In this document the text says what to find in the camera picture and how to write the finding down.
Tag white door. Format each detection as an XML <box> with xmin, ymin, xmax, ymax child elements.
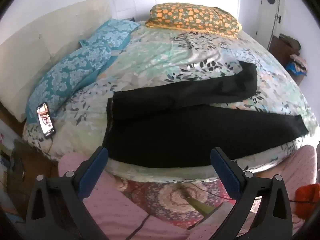
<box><xmin>259</xmin><ymin>0</ymin><xmax>287</xmax><ymax>50</ymax></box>

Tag orange cloth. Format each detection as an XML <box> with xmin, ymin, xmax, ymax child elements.
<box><xmin>295</xmin><ymin>183</ymin><xmax>320</xmax><ymax>218</ymax></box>

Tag black smartphone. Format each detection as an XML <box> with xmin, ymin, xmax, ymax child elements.
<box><xmin>36</xmin><ymin>102</ymin><xmax>56</xmax><ymax>139</ymax></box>

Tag floral bed sheet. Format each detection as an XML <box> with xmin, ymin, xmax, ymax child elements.
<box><xmin>22</xmin><ymin>21</ymin><xmax>320</xmax><ymax>183</ymax></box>

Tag blue bag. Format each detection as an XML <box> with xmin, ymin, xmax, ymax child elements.
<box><xmin>286</xmin><ymin>54</ymin><xmax>307</xmax><ymax>77</ymax></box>

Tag wooden cabinet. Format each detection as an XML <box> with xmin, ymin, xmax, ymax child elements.
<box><xmin>269</xmin><ymin>34</ymin><xmax>302</xmax><ymax>67</ymax></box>

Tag small blue floral pillow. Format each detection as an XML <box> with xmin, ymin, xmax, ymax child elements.
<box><xmin>79</xmin><ymin>19</ymin><xmax>141</xmax><ymax>53</ymax></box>

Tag black pants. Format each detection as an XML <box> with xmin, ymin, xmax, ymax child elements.
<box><xmin>102</xmin><ymin>60</ymin><xmax>309</xmax><ymax>169</ymax></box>

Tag large blue floral pillow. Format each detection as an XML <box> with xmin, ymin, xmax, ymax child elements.
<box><xmin>26</xmin><ymin>45</ymin><xmax>118</xmax><ymax>125</ymax></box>

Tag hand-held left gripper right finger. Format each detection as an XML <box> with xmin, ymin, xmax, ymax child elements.
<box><xmin>207</xmin><ymin>147</ymin><xmax>293</xmax><ymax>240</ymax></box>

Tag orange floral pillow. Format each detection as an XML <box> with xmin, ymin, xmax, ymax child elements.
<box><xmin>145</xmin><ymin>2</ymin><xmax>242</xmax><ymax>38</ymax></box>

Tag cream headboard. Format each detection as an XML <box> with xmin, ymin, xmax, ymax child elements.
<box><xmin>0</xmin><ymin>0</ymin><xmax>112</xmax><ymax>123</ymax></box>

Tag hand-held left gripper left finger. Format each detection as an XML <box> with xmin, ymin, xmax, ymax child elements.
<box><xmin>25</xmin><ymin>146</ymin><xmax>118</xmax><ymax>240</ymax></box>

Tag patterned red rug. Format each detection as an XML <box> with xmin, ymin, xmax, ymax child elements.
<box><xmin>120</xmin><ymin>177</ymin><xmax>240</xmax><ymax>230</ymax></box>

